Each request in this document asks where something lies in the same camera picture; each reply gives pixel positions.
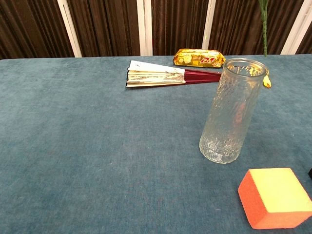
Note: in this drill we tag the black open box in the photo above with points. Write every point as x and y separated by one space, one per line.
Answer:
310 173

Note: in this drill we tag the blue-green felt table cover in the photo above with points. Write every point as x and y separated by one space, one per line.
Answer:
73 134

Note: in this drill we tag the white frame pole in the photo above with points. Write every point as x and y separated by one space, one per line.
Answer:
296 26
69 26
208 24
145 26

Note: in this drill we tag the clear glass cup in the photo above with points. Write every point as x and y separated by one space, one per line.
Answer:
226 136

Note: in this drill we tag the yellow and orange block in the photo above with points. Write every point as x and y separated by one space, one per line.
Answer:
275 190

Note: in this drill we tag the gold foil snack package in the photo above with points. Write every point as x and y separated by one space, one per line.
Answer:
195 58

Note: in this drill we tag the dark brown curtain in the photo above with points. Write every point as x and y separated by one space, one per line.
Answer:
109 24

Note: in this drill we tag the yellow rubber chicken toy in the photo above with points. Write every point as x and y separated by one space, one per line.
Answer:
267 82

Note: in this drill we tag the pink artificial flower bouquet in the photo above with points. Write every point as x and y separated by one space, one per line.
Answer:
264 29

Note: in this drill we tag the red and white folding fan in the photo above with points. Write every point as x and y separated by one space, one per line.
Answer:
156 75

